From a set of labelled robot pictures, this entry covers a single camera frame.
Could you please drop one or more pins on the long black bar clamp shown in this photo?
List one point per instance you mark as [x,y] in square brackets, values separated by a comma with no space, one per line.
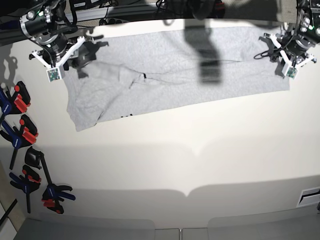
[53,194]

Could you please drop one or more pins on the blue red bar clamp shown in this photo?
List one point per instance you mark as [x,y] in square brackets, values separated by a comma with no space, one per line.
[23,137]
[15,104]

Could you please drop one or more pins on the image right wrist camera box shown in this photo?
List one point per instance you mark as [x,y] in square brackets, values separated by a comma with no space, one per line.
[292,72]

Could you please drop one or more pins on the image left gripper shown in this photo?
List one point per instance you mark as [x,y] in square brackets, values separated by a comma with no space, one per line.
[58,49]

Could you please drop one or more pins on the grey T-shirt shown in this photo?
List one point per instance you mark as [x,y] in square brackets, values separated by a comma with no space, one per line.
[139,74]

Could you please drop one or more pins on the image right gripper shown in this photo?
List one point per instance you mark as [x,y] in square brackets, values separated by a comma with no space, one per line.
[290,50]

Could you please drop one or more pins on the white label with black mark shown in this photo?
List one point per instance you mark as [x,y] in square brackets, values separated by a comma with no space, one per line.
[308,197]

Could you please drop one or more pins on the top blue red bar clamp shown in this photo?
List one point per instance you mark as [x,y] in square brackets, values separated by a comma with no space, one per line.
[15,104]

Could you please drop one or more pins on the lower left blue bar clamp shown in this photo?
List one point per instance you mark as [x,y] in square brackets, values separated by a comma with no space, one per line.
[28,183]

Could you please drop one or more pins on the image wrist camera box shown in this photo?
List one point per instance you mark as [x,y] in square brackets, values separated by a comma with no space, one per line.
[54,74]
[292,72]

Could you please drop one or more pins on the image left wrist camera box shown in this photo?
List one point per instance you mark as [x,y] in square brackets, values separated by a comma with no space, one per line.
[54,74]

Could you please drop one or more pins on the black flat bar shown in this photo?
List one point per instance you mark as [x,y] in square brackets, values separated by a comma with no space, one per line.
[8,211]

